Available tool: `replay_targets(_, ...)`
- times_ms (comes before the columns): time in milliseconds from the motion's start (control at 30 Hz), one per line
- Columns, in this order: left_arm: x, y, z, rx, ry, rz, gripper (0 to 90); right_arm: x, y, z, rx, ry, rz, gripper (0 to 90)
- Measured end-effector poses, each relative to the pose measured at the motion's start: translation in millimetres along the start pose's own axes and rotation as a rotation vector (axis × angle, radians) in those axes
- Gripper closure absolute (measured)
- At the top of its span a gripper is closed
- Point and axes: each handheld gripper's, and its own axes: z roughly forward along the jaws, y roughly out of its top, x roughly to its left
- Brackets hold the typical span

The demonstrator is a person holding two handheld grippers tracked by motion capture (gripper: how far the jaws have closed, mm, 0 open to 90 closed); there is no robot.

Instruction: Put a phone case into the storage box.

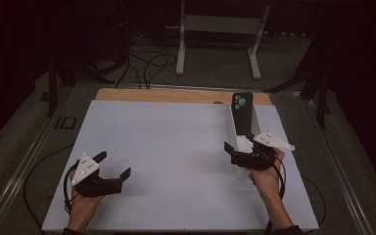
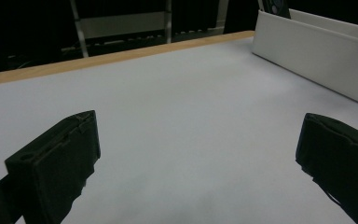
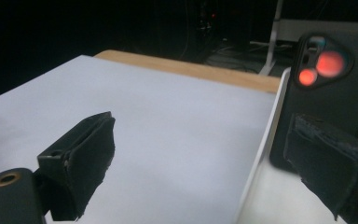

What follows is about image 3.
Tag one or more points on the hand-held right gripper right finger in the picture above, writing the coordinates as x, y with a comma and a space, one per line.
335, 168

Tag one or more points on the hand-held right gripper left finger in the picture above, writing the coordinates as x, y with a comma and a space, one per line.
84, 161

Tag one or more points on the black phone case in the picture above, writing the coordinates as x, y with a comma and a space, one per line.
323, 102

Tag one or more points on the white plastic bin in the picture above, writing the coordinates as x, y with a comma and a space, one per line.
276, 202

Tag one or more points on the white table mat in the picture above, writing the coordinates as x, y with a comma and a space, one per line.
167, 124

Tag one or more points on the white metal stand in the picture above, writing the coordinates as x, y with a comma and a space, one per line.
278, 31

